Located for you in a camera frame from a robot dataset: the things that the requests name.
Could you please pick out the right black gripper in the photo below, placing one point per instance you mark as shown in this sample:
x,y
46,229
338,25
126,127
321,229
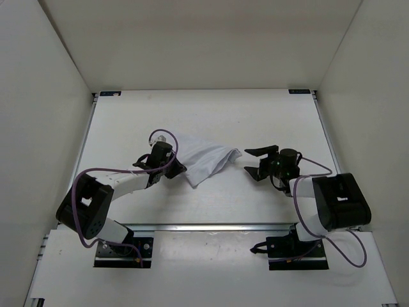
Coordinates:
x,y
272,154

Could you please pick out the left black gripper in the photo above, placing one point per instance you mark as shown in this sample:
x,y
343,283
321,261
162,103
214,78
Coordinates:
x,y
179,168

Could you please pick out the white fabric skirt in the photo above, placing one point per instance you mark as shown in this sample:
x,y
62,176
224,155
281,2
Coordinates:
x,y
203,158

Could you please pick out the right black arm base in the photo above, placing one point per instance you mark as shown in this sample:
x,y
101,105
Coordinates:
x,y
289,253

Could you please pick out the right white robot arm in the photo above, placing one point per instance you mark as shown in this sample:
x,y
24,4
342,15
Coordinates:
x,y
323,202

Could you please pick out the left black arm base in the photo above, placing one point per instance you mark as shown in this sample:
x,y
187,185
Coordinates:
x,y
108,256

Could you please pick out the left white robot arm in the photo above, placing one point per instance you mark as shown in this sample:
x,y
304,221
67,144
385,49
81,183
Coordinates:
x,y
86,206

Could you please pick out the right blue corner label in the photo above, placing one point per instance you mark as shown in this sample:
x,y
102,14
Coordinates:
x,y
299,91

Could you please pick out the blue corner label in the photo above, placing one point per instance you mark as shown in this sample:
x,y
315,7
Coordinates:
x,y
299,91
110,93

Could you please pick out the left blue corner label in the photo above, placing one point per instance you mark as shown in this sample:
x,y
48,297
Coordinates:
x,y
110,93

